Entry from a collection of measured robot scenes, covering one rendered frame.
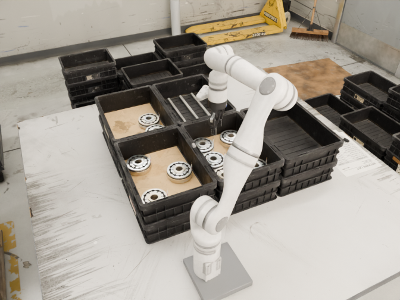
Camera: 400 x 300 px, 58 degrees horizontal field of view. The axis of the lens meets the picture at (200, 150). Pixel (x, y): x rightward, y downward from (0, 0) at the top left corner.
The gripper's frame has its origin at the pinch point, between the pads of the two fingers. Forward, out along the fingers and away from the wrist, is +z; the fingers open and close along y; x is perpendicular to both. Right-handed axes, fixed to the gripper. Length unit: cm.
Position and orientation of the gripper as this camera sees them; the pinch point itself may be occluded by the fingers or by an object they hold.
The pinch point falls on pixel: (216, 127)
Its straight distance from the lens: 148.4
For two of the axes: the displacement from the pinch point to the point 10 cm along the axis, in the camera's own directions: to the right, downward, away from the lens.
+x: -9.3, -2.3, 2.7
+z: 0.0, 7.7, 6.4
